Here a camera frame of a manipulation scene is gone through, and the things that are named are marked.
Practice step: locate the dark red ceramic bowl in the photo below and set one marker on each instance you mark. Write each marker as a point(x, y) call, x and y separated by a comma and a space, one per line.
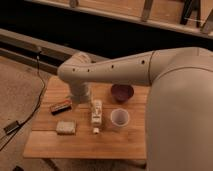
point(122, 93)

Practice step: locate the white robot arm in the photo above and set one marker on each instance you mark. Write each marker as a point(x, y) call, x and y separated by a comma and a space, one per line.
point(179, 108)

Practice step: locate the white plastic bottle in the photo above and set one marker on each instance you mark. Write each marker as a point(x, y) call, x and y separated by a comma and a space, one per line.
point(96, 115)

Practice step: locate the wooden table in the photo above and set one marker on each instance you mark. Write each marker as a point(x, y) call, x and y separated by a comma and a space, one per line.
point(111, 142)

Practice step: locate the black and red eraser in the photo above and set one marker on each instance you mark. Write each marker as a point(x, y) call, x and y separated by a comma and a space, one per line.
point(60, 107)

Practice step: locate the beige sponge block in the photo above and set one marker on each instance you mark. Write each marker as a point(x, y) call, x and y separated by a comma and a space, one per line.
point(66, 127)

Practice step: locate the black power adapter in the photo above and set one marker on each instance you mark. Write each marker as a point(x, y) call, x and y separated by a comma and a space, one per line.
point(11, 127)

